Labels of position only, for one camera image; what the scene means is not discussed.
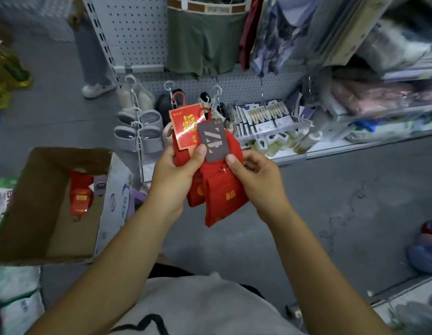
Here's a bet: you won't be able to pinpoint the blue and red toy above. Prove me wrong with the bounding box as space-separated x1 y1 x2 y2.
406 220 432 275

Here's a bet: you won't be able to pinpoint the white woven sack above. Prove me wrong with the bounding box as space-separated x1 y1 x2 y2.
0 266 45 335

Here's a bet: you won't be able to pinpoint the hanging black and white slippers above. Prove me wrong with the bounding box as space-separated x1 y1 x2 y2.
197 91 231 121

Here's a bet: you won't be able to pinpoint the hanging grey slippers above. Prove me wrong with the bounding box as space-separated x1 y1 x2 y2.
113 109 164 154

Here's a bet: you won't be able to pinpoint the red socks with grey tag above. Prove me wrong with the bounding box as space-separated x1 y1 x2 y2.
197 118 249 228

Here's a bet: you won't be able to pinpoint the open cardboard box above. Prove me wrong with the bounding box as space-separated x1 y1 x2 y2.
0 147 134 266

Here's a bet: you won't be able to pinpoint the person's left forearm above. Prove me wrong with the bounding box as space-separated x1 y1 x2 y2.
26 200 176 335

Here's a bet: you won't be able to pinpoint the blue patterned hanging cloth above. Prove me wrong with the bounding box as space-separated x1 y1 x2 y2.
250 0 319 78

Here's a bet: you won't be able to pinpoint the person's white shirt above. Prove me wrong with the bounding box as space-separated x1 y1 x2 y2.
109 271 305 335

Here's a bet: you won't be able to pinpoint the white metal shelf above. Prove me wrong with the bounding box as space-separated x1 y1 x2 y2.
265 64 432 166

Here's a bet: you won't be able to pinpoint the person's right hand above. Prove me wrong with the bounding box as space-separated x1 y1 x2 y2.
225 150 294 224

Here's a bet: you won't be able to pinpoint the dark red hanging garment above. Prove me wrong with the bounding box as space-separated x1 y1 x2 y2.
239 0 266 72

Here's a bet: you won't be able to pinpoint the white pegboard display rack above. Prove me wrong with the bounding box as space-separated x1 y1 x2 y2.
81 0 307 101

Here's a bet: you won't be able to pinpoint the row of small bottles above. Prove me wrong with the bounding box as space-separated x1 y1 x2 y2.
251 129 323 158

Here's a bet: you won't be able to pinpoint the pink packaged textiles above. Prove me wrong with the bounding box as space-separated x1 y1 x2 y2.
330 79 432 117

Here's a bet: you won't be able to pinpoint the hanging beige slippers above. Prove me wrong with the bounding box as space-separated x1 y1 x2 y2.
116 81 156 112

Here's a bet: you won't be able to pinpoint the person's left hand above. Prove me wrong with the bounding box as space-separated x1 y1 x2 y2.
148 144 207 221

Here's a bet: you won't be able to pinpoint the red packaged socks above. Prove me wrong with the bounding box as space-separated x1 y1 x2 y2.
69 171 94 220

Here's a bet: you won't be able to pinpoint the white packaged bedding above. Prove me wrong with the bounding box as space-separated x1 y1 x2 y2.
357 17 432 74

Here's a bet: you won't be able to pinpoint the red socks with red card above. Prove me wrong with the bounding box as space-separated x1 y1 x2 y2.
169 91 207 208

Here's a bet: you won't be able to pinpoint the green boxer shorts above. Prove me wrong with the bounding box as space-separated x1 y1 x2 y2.
166 0 249 79

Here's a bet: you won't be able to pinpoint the person's right forearm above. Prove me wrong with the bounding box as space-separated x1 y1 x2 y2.
266 206 394 335

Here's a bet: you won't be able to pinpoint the yellow green plastic bag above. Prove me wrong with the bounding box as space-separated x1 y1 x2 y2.
0 40 32 110

